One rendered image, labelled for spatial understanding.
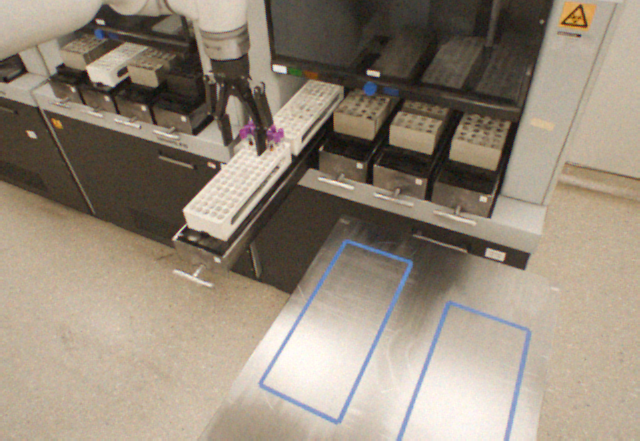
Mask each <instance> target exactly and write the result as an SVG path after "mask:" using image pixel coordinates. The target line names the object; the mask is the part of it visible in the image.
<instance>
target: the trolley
mask: <svg viewBox="0 0 640 441"><path fill-rule="evenodd" d="M562 288H563V283H561V282H558V281H555V280H552V279H549V278H546V277H543V276H540V275H537V274H533V273H530V272H527V271H524V270H521V269H517V268H515V267H512V266H509V265H506V264H503V263H499V262H496V261H490V260H487V259H483V258H480V257H477V256H475V255H472V254H468V253H465V252H462V251H459V250H456V249H452V248H449V247H446V246H443V245H440V244H436V243H433V242H430V241H427V240H425V239H422V238H418V237H415V236H412V235H409V234H406V233H402V232H399V231H396V230H393V229H390V228H386V227H383V226H380V225H377V224H374V223H370V222H367V221H364V220H361V219H359V218H355V217H352V216H349V215H346V214H342V216H341V217H340V219H339V220H338V222H337V224H336V225H335V227H334V228H333V230H332V231H331V233H330V235H329V236H328V238H327V239H326V241H325V242H324V244H323V245H322V247H321V249H320V250H319V252H318V253H317V255H316V256H315V258H314V259H313V261H312V263H311V264H310V266H309V267H308V269H307V270H306V272H305V273H304V275H303V276H302V277H301V279H300V280H299V282H298V283H297V285H296V287H295V288H294V290H293V291H292V293H291V294H290V296H289V299H288V301H287V302H286V304H285V305H284V307H283V308H282V310H281V311H280V313H279V315H278V316H277V318H276V319H275V321H274V322H273V324H272V325H271V327H270V329H269V330H268V331H267V332H266V334H265V335H264V337H263V339H262V340H261V342H260V343H259V345H258V346H257V348H256V349H255V351H254V353H253V354H252V356H251V357H250V359H249V360H248V362H247V363H246V365H245V367H244V368H243V370H242V371H241V373H240V374H239V375H238V378H237V380H236V381H235V383H234V384H233V386H232V387H231V389H230V390H229V392H228V394H227V395H226V397H225V398H224V400H223V401H222V403H221V405H220V406H219V408H217V410H216V411H215V413H214V414H213V416H212V418H211V419H210V421H209V422H208V424H207V425H206V427H205V428H204V430H203V433H202V435H201V436H200V438H199V439H198V440H197V441H537V437H538V430H539V424H540V419H541V413H542V407H543V401H544V395H545V389H546V383H547V377H548V371H549V365H550V359H551V353H552V347H553V342H554V335H555V329H556V323H557V317H558V311H559V305H560V300H561V294H562Z"/></svg>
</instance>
